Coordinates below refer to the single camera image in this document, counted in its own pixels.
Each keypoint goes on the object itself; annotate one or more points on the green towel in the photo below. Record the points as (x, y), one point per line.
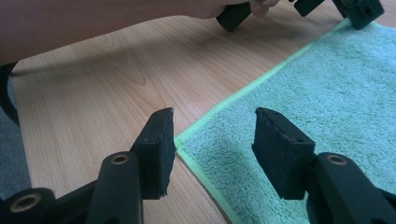
(311, 109)

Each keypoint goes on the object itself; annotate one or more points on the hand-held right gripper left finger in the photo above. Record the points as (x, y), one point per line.
(157, 155)

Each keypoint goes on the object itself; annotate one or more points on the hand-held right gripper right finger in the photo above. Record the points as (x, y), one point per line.
(281, 155)

